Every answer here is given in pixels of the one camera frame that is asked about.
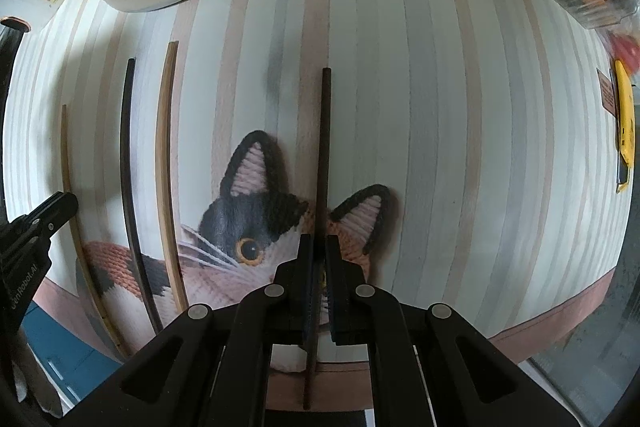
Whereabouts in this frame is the dark chopstick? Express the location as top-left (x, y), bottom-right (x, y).
top-left (303, 67), bottom-right (332, 411)

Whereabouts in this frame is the light wooden chopstick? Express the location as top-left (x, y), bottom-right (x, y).
top-left (154, 41), bottom-right (189, 313)

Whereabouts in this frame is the thin wooden chopstick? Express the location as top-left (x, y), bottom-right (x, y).
top-left (60, 104), bottom-right (129, 361)

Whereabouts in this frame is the blue cabinet front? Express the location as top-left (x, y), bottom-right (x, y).
top-left (22, 303), bottom-right (120, 407)

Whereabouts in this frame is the black chopstick on mat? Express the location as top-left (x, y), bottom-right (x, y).
top-left (119, 57), bottom-right (163, 334)

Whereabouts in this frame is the striped cat print mat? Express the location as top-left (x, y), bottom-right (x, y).
top-left (2, 0), bottom-right (634, 410)

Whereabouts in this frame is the yellow utility knife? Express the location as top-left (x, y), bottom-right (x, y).
top-left (614, 60), bottom-right (636, 193)

